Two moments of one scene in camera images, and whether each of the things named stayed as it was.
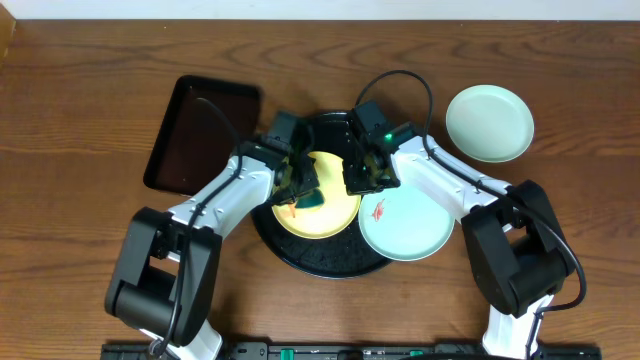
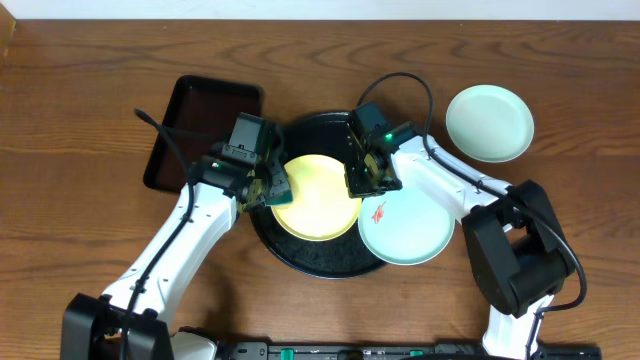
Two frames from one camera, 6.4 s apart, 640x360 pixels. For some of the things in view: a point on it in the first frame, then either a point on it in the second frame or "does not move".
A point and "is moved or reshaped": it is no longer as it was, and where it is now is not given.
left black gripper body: [302, 176] to [275, 181]
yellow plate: [329, 219] does not move
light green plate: [403, 223] does not move
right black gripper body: [359, 178] does not move
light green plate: [489, 123] does not move
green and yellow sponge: [311, 201] is moved or reshaped
